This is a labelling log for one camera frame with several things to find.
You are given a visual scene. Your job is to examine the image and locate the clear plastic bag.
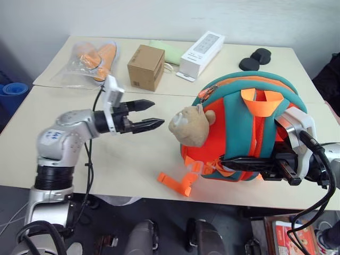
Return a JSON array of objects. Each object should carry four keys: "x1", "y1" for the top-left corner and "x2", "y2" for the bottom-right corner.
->
[{"x1": 49, "y1": 39, "x2": 123, "y2": 90}]

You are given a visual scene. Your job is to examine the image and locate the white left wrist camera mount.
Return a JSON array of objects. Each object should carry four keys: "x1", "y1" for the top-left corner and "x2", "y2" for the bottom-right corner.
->
[{"x1": 101, "y1": 75, "x2": 126, "y2": 137}]

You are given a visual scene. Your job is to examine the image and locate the blue and white shoe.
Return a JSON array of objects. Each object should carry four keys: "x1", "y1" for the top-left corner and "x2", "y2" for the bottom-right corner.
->
[{"x1": 314, "y1": 219, "x2": 340, "y2": 250}]

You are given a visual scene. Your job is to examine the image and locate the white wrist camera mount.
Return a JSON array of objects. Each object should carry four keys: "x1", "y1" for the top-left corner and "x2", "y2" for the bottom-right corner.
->
[
  {"x1": 101, "y1": 75, "x2": 126, "y2": 137},
  {"x1": 280, "y1": 107, "x2": 317, "y2": 179}
]

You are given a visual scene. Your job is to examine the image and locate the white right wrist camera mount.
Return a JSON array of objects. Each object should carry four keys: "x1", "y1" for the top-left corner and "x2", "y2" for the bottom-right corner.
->
[{"x1": 280, "y1": 107, "x2": 317, "y2": 179}]

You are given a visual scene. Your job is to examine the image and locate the long white printed box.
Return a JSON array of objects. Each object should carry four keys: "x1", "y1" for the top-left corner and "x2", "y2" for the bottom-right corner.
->
[{"x1": 175, "y1": 31, "x2": 226, "y2": 82}]

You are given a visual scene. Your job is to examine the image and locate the thin white cables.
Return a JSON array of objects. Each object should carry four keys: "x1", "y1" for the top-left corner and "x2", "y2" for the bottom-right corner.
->
[{"x1": 0, "y1": 201, "x2": 30, "y2": 235}]

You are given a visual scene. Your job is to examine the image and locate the black round foam pad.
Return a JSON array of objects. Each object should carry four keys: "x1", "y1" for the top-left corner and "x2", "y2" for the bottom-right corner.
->
[
  {"x1": 239, "y1": 56, "x2": 260, "y2": 72},
  {"x1": 251, "y1": 48, "x2": 273, "y2": 65}
]

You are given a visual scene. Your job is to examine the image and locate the black bag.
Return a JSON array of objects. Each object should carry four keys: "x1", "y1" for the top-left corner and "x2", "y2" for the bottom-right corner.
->
[{"x1": 311, "y1": 52, "x2": 340, "y2": 118}]

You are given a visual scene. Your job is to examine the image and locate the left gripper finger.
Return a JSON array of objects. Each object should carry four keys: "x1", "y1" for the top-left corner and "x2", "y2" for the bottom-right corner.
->
[
  {"x1": 126, "y1": 99, "x2": 156, "y2": 113},
  {"x1": 131, "y1": 118, "x2": 166, "y2": 134}
]

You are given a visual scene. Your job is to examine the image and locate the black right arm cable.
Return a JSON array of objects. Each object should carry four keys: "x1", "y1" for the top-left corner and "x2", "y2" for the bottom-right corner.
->
[{"x1": 285, "y1": 130, "x2": 337, "y2": 255}]

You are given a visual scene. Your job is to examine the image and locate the red printed carton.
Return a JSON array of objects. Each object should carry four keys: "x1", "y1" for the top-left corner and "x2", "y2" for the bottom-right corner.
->
[{"x1": 265, "y1": 215, "x2": 320, "y2": 255}]

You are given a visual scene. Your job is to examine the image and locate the orange shoe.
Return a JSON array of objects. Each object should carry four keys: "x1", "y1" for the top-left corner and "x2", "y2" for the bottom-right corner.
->
[
  {"x1": 75, "y1": 43, "x2": 104, "y2": 72},
  {"x1": 93, "y1": 42, "x2": 120, "y2": 82}
]

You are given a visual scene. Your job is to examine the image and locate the beige plush bear charm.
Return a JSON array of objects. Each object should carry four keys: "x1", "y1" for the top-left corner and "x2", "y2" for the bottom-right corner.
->
[{"x1": 168, "y1": 105, "x2": 217, "y2": 147}]

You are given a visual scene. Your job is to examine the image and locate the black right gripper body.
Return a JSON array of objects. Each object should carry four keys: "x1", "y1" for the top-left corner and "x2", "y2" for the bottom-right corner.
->
[{"x1": 261, "y1": 140, "x2": 303, "y2": 186}]

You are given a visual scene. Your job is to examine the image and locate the white plastic bag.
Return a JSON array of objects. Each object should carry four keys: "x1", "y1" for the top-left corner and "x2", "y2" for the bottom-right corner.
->
[{"x1": 101, "y1": 194, "x2": 142, "y2": 207}]

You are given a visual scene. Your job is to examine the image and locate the orange and teal backpack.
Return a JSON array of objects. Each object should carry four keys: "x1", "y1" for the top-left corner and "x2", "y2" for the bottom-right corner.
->
[{"x1": 157, "y1": 70, "x2": 309, "y2": 198}]

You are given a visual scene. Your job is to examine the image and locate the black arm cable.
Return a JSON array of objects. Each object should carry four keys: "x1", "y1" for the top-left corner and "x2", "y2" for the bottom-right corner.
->
[
  {"x1": 67, "y1": 86, "x2": 106, "y2": 235},
  {"x1": 285, "y1": 130, "x2": 337, "y2": 255}
]

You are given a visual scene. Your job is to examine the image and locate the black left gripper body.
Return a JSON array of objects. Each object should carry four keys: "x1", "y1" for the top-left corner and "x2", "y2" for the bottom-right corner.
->
[{"x1": 112, "y1": 101, "x2": 134, "y2": 134}]

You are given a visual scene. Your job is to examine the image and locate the brown cardboard box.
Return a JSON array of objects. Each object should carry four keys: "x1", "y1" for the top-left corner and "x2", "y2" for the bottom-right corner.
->
[{"x1": 126, "y1": 44, "x2": 166, "y2": 92}]

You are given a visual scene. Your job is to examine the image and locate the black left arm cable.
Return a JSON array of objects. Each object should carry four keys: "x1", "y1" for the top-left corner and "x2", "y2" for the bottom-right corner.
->
[{"x1": 67, "y1": 86, "x2": 106, "y2": 235}]

